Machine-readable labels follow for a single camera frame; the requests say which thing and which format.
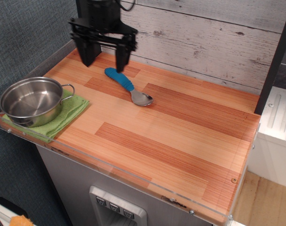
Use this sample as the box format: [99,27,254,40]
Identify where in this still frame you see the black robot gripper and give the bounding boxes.
[69,0,138,73]

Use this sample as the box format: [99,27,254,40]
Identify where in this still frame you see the blue handled metal spoon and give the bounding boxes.
[105,68,154,106]

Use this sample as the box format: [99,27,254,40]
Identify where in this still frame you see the stainless steel pot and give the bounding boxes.
[0,77,75,128]

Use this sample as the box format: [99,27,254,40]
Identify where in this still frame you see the green folded cloth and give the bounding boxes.
[2,95,89,143]

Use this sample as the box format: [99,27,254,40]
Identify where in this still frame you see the silver toy fridge cabinet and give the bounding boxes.
[37,145,210,226]

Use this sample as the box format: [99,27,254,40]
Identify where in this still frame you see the orange object bottom left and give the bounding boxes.
[9,215,34,226]

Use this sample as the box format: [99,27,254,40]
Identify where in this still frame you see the white appliance right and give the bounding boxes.
[247,87,286,186]

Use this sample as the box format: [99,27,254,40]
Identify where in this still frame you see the clear acrylic edge guard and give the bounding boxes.
[0,110,260,226]

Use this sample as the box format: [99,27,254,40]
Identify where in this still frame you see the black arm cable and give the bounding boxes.
[119,0,138,12]

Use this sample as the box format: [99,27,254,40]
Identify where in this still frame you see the dark vertical post right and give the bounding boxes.
[254,22,286,115]

